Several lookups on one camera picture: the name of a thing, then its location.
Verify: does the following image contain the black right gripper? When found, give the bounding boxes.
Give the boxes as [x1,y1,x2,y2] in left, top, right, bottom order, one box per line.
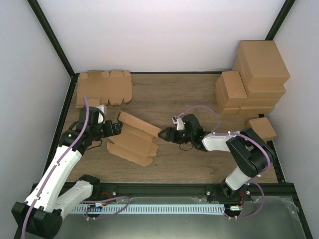
[159,127,194,145]

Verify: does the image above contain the brown cardboard box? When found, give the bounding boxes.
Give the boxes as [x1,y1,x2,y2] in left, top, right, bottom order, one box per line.
[107,111,161,167]

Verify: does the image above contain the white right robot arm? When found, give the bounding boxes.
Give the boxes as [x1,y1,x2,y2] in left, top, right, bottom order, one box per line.
[158,114,275,201]

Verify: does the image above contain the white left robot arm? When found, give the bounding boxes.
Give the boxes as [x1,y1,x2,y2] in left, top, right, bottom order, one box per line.
[11,106,123,239]

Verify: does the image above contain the medium folded cardboard box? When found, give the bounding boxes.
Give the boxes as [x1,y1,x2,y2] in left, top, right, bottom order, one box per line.
[215,71,247,109]

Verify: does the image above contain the small single cardboard box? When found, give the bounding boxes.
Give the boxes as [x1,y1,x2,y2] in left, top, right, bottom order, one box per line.
[246,117,277,142]

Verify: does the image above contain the large top cardboard box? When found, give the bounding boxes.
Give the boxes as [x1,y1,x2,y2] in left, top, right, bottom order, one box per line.
[233,40,290,86]

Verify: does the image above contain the small loose cardboard flap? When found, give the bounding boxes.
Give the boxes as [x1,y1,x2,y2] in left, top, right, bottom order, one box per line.
[87,99,100,107]

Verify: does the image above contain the stack of flat cardboard blanks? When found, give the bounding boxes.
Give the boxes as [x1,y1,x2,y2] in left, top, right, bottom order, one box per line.
[76,70,133,108]

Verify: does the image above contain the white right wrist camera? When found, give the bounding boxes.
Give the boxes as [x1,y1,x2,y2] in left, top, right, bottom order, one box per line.
[172,116,184,130]

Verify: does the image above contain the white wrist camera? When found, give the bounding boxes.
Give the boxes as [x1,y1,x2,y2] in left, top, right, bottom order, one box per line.
[172,116,184,130]
[96,105,108,123]

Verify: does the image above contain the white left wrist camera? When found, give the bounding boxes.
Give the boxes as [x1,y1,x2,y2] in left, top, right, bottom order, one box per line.
[96,105,108,123]

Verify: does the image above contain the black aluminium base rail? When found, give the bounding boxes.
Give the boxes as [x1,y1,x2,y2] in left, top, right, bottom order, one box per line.
[32,183,295,202]

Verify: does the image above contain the light blue slotted cable duct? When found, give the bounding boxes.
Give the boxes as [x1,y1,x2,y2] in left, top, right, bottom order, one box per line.
[71,204,225,215]

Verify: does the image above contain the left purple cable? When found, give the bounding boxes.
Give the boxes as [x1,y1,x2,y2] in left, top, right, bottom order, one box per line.
[21,95,130,239]

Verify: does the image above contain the black frame post left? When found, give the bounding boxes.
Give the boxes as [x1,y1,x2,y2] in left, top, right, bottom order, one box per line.
[26,0,75,78]

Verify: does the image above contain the black frame post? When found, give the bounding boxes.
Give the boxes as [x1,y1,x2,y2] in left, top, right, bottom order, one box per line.
[265,0,296,41]
[26,0,75,78]

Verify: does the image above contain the black frame post right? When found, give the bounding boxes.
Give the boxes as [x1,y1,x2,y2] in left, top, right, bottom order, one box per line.
[265,0,296,41]

